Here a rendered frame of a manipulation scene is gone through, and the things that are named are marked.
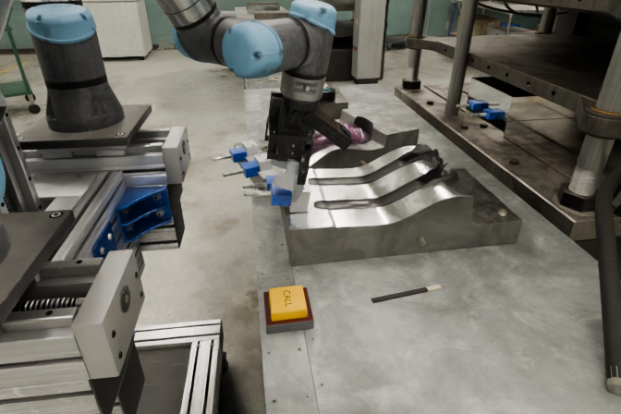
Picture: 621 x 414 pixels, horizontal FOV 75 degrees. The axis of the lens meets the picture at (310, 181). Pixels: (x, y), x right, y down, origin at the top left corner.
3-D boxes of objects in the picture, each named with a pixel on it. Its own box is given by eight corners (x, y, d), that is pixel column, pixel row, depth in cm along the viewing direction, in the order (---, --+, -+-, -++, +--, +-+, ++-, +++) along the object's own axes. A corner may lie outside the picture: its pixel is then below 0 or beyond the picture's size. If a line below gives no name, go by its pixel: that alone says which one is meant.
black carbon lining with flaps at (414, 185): (315, 219, 86) (315, 179, 81) (304, 183, 100) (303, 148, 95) (469, 205, 91) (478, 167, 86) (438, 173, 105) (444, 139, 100)
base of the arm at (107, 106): (35, 134, 83) (18, 85, 78) (65, 111, 96) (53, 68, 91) (113, 131, 84) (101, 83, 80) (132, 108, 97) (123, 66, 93)
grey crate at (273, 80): (248, 91, 414) (246, 69, 404) (243, 81, 449) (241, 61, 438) (305, 87, 428) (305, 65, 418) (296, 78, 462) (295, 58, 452)
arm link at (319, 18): (276, -3, 62) (311, -5, 68) (269, 67, 68) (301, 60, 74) (316, 12, 58) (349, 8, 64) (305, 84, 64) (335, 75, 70)
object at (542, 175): (567, 241, 103) (576, 217, 100) (393, 96, 216) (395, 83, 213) (835, 213, 115) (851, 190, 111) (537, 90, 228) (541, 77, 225)
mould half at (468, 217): (290, 266, 83) (288, 210, 77) (278, 201, 106) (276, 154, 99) (516, 243, 90) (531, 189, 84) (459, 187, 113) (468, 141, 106)
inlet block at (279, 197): (243, 211, 82) (244, 189, 79) (242, 196, 86) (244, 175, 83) (307, 213, 84) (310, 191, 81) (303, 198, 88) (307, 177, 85)
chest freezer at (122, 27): (154, 51, 720) (144, -7, 676) (147, 60, 653) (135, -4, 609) (61, 54, 695) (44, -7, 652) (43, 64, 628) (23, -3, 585)
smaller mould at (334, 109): (298, 121, 160) (298, 104, 156) (293, 110, 173) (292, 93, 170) (347, 118, 163) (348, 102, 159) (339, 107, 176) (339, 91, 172)
